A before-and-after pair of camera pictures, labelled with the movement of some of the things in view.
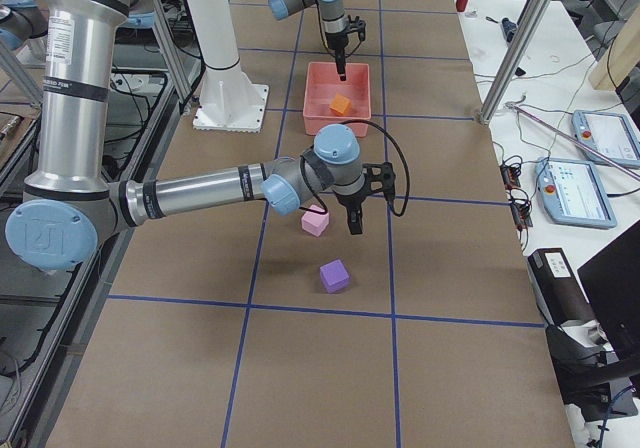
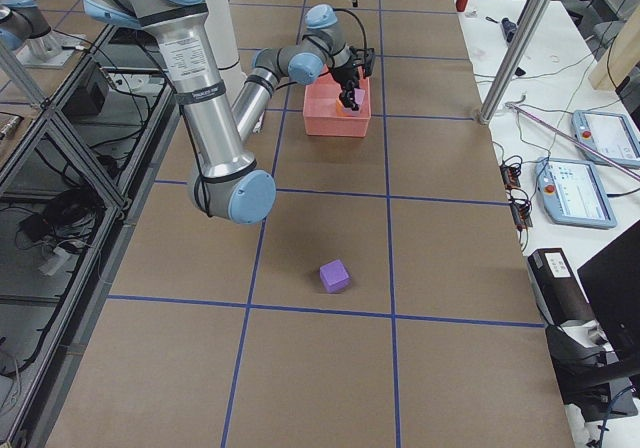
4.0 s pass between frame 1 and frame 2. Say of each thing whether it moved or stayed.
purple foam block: stayed
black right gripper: moved
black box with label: stayed
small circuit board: stayed
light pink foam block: moved
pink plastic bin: stayed
